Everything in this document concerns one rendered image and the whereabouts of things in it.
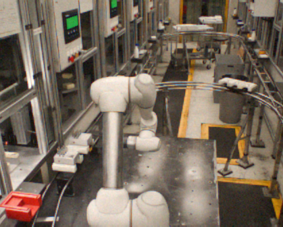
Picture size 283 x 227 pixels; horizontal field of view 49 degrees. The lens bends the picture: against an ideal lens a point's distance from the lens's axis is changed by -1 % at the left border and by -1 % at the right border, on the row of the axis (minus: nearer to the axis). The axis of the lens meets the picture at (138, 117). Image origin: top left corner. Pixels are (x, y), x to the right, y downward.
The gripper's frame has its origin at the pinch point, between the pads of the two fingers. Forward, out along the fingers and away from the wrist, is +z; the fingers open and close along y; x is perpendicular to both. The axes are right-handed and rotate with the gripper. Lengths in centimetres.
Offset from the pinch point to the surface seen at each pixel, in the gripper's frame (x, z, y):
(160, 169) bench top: -6.0, -41.2, -22.3
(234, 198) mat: -67, -104, -88
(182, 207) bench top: 31, -58, -23
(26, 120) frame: 11.9, 43.2, 17.2
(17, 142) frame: 16, 49, 3
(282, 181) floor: -104, -156, -89
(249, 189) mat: -84, -120, -88
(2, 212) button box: 87, 15, 11
